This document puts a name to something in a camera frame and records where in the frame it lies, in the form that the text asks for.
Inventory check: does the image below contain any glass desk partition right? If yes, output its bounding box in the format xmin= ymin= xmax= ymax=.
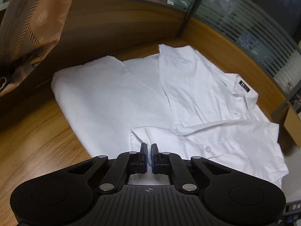
xmin=188 ymin=0 xmax=301 ymax=123

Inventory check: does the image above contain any white short-sleeved shirt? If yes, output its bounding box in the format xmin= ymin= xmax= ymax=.
xmin=52 ymin=44 xmax=289 ymax=186

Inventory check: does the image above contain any orange patterned scarf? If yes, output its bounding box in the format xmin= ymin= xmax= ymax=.
xmin=1 ymin=0 xmax=73 ymax=95

